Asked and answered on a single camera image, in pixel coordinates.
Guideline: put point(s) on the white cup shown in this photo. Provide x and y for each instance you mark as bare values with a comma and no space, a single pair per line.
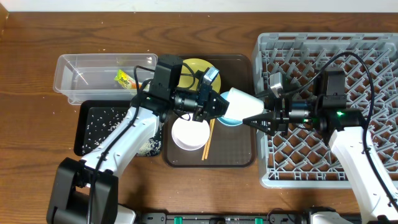
242,105

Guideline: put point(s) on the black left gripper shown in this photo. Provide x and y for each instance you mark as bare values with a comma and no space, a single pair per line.
204,103

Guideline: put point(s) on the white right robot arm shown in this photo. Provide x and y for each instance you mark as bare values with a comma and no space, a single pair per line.
345,131

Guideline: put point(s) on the black waste tray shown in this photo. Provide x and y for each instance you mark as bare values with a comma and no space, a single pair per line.
97,120

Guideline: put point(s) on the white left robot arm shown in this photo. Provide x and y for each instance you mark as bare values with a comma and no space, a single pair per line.
86,191

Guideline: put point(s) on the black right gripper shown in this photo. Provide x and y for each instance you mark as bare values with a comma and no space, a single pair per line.
280,116

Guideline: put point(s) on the green snack wrapper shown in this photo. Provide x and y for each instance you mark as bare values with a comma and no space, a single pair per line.
126,81

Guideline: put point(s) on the spilled rice pile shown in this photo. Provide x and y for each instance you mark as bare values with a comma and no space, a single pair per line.
151,148

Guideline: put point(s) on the wooden chopstick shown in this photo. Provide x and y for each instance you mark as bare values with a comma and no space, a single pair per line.
208,143
204,146

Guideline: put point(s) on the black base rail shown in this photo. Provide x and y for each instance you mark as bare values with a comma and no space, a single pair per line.
273,218

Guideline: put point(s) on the yellow plate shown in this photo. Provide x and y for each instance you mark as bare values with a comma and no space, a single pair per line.
197,64

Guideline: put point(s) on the clear plastic waste bin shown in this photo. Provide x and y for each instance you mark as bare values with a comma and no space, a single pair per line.
82,77

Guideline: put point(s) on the brown serving tray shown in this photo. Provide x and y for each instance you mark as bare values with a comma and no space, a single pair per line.
229,146

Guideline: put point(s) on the light blue bowl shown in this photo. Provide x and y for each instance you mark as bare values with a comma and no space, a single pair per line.
227,121

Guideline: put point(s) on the grey dishwasher rack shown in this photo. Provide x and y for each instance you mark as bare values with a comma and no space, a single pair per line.
300,159

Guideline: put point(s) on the white rice bowl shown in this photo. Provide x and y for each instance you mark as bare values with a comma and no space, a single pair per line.
188,134

